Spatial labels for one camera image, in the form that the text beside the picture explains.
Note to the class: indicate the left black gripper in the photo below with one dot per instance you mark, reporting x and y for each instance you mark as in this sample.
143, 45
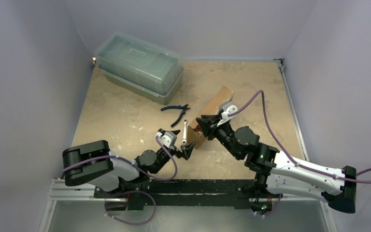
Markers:
186, 149

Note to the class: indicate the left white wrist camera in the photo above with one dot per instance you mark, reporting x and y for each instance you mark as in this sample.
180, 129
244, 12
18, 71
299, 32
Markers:
166, 141

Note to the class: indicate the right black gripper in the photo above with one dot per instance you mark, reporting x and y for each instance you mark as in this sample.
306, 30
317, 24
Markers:
213, 127

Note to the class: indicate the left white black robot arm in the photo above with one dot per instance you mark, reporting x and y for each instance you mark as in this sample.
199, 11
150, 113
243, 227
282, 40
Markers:
95, 163

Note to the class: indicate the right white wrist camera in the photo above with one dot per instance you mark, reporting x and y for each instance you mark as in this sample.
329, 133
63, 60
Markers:
225, 112

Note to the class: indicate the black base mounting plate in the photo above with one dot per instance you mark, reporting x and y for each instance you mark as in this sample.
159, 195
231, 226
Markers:
236, 193

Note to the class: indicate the clear plastic storage bin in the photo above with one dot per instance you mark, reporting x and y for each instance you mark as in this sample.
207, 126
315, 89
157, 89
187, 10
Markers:
140, 66

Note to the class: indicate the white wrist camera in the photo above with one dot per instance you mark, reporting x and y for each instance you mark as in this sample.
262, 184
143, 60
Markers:
225, 112
166, 141

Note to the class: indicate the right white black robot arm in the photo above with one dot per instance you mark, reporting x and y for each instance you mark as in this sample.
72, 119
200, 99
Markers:
277, 174

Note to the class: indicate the silver ratchet wrench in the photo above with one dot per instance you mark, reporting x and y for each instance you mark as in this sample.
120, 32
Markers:
184, 139

